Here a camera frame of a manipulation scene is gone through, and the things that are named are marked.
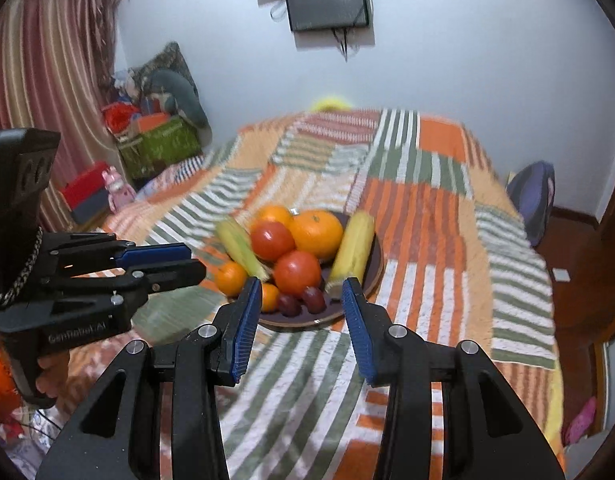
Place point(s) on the person's left hand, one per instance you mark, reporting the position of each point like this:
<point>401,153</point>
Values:
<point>54,375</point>

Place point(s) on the yellow corn cob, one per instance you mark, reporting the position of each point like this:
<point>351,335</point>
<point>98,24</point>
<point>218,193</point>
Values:
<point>355,250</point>

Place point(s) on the striped curtain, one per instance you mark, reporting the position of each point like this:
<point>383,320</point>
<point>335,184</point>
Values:
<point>47,85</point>

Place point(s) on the red storage box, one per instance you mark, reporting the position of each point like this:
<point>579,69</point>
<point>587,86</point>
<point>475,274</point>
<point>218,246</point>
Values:
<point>84,190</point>

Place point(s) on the red tomato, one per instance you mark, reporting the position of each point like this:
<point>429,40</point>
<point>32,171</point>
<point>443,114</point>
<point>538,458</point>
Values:
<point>297,272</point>
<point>271,241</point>

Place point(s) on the pink cloth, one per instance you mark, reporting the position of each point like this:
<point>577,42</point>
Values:
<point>580,420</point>

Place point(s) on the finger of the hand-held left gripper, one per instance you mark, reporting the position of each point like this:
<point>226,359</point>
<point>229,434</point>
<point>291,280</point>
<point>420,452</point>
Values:
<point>177,275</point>
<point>152,255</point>

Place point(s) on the green cardboard box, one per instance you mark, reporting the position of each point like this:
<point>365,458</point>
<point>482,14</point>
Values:
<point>160,147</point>

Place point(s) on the small grey square object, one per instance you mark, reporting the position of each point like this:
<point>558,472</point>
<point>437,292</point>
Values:
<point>561,275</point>

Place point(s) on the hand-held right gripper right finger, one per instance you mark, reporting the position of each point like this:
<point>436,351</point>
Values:
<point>360,330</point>

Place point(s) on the orange box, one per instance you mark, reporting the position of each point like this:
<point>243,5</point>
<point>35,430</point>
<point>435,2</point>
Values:
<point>151,122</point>

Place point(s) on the grey stuffed cushion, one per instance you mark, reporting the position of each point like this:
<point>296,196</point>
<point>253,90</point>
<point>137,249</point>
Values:
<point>182,90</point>

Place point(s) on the small orange with sticker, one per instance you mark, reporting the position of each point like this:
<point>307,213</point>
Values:
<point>273,214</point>

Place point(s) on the green corn cob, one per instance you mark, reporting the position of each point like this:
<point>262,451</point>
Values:
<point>240,246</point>

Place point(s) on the purple ceramic plate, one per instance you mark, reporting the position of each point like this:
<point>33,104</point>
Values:
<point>300,321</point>

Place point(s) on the patterned pillow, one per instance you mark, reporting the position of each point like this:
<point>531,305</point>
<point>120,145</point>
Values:
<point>167,65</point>

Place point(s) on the yellow object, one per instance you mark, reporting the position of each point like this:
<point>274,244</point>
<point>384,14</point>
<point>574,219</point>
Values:
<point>332,104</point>

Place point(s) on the blue bag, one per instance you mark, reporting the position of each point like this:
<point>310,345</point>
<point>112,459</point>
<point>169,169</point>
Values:
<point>532,200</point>

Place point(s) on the dark red plum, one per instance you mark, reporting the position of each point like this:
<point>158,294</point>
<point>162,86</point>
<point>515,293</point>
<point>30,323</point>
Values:
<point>289,305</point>
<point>313,297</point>

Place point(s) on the large orange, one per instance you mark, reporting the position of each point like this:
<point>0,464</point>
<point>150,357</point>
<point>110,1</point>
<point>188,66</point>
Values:
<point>317,235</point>

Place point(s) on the black wall-mounted panel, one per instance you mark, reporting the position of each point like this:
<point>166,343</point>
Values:
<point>327,2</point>

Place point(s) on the red plastic bag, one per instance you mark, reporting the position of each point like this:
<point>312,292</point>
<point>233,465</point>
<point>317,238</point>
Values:
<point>118,116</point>

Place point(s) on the striped patchwork blanket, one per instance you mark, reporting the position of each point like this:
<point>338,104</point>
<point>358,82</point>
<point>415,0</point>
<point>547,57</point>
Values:
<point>427,240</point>

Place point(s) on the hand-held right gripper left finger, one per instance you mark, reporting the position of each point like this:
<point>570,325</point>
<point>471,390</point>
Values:
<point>247,330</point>

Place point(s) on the pink toy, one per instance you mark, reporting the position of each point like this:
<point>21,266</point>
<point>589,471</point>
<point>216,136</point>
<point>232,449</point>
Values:
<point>118,191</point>

